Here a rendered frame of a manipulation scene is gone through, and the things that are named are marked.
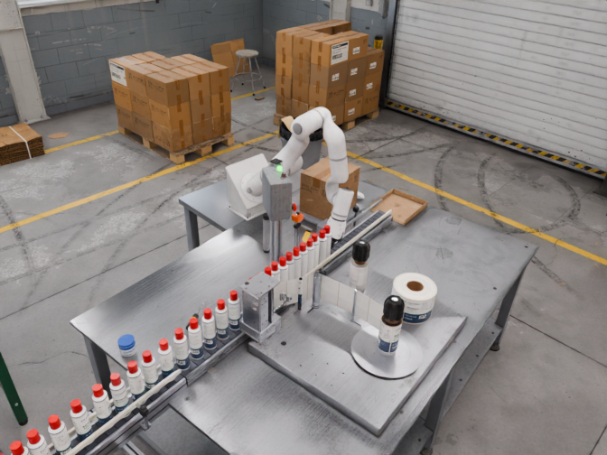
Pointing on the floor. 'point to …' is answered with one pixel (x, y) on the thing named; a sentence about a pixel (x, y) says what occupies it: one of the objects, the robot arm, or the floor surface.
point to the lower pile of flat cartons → (19, 143)
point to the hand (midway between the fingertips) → (331, 245)
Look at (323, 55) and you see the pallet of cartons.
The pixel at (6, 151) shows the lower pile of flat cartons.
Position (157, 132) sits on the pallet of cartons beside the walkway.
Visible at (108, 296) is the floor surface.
